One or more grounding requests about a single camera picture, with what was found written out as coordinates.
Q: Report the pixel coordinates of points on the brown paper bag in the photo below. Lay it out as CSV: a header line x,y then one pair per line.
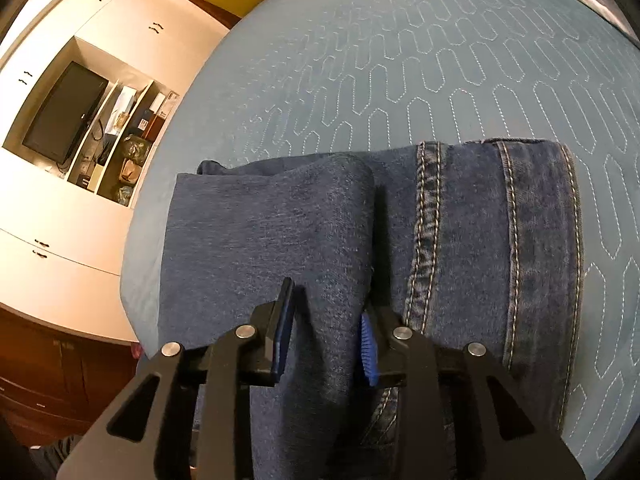
x,y
132,172

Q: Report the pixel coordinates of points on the white wardrobe unit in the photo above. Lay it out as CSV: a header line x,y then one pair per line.
x,y
60,270

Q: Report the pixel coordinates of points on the dark wooden drawer cabinet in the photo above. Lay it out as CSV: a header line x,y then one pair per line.
x,y
55,375

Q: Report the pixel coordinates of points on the blue quilted bed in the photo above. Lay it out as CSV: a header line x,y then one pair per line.
x,y
400,70

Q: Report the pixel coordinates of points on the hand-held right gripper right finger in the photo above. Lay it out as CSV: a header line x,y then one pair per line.
x,y
367,355

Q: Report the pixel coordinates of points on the dark blue denim pants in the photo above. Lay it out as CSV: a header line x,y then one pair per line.
x,y
300,220

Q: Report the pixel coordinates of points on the black flat television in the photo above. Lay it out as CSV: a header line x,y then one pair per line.
x,y
62,110

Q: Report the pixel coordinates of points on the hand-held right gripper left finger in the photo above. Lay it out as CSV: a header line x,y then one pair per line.
x,y
284,332

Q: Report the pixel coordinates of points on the white upright folder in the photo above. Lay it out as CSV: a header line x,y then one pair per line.
x,y
122,101

